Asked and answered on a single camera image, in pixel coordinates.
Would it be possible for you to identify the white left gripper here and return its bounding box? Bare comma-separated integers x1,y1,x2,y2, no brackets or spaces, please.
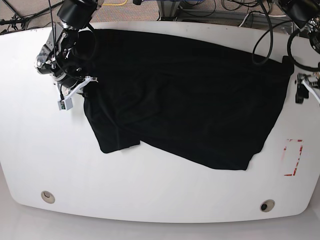
294,72,320,104

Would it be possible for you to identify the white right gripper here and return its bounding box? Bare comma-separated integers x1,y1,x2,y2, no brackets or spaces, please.
56,76,98,100

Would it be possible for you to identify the black T-shirt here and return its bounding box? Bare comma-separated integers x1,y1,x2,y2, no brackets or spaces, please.
77,29,294,171

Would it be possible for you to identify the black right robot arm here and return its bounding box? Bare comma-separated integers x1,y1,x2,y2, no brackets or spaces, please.
35,0,104,100

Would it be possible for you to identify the red tape rectangle marking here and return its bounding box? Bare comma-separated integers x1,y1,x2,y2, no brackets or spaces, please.
281,139,304,177

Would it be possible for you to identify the right table grommet hole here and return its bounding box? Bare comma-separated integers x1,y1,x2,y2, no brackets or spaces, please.
260,199,275,213

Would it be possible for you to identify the table grommet hole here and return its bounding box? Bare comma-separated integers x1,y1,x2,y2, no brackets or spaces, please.
260,199,275,213
41,191,55,204

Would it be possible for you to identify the left table grommet hole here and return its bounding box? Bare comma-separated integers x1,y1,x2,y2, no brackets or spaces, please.
41,191,55,204

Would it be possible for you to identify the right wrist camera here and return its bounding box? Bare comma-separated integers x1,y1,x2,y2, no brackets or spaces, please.
57,98,73,111

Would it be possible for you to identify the yellow cable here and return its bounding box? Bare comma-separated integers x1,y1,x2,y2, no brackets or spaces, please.
102,0,128,7

